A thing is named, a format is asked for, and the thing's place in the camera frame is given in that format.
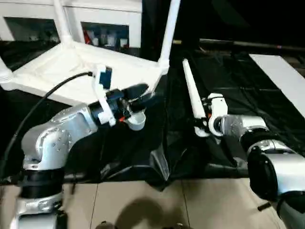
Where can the black glossy mat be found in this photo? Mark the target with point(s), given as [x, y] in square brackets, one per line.
[250, 95]

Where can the white glass-door cabinet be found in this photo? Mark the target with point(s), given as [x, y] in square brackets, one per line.
[100, 14]

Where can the white plastic table top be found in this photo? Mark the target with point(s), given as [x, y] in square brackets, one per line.
[71, 66]

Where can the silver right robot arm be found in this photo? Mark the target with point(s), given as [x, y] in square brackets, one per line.
[262, 148]

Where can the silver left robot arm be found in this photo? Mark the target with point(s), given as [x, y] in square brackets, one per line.
[52, 136]

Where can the flat white board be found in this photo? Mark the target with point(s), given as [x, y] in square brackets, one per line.
[281, 74]

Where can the white cup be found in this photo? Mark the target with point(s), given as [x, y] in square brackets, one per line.
[95, 41]

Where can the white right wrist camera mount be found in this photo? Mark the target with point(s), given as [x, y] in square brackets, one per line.
[219, 105]

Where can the gold rectangular label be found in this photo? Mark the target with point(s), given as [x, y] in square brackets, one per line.
[177, 42]

